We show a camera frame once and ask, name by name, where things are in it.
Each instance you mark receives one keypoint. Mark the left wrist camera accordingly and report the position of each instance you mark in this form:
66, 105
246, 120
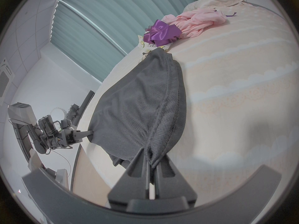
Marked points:
66, 123

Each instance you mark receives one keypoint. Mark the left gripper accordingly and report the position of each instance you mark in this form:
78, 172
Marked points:
70, 138

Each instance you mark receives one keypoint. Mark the cream pillow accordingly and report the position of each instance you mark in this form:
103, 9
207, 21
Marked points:
210, 2

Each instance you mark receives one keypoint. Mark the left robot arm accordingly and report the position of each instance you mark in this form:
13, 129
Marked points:
23, 115

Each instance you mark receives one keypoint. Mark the blue-green curtain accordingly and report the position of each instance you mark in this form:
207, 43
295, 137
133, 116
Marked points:
77, 48
128, 13

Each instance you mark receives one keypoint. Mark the dark grey garment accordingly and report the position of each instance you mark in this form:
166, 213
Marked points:
72, 111

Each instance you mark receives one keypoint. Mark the white ceiling air conditioner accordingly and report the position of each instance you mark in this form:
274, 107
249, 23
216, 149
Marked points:
4, 80

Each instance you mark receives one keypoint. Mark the purple satin garment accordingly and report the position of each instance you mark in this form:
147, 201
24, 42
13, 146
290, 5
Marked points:
163, 33

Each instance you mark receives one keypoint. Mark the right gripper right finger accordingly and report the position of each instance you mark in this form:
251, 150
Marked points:
172, 185

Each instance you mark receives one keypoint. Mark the round white mirror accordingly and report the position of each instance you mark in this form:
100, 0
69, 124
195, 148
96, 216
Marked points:
58, 110

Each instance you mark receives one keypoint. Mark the bed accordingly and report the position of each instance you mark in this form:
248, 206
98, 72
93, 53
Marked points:
233, 90

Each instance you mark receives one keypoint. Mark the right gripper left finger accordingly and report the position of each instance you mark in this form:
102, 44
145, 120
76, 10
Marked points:
135, 183

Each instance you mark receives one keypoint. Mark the white printed garment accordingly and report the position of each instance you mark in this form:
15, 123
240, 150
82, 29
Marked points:
144, 45

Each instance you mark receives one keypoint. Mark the black T-shirt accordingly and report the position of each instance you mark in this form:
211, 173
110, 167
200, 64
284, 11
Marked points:
140, 106

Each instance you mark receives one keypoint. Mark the pink garment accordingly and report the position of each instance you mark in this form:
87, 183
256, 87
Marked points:
196, 23

